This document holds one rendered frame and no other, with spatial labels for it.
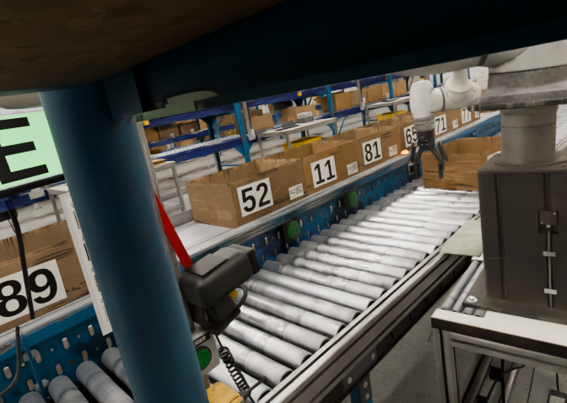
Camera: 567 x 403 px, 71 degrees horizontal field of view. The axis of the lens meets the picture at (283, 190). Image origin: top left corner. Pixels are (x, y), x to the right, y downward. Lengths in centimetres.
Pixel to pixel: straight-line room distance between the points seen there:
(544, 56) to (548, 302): 52
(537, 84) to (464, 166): 108
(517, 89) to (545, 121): 10
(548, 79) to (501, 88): 8
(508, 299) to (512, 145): 36
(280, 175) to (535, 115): 93
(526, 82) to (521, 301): 49
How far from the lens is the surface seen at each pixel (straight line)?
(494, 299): 110
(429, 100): 186
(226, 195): 145
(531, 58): 96
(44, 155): 66
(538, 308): 108
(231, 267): 62
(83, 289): 124
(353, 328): 105
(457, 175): 202
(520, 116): 99
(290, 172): 162
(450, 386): 115
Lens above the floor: 131
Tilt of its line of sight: 13 degrees down
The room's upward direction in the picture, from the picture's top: 11 degrees counter-clockwise
